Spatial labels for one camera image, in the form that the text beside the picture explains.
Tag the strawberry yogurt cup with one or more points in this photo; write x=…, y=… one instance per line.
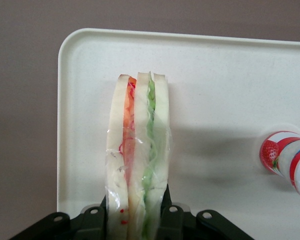
x=285, y=160

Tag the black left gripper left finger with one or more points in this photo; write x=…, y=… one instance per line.
x=72, y=227

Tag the beige plastic tray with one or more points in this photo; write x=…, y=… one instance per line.
x=215, y=87

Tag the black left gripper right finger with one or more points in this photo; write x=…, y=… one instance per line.
x=190, y=227

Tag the triangle sandwich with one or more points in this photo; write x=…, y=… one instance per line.
x=140, y=140

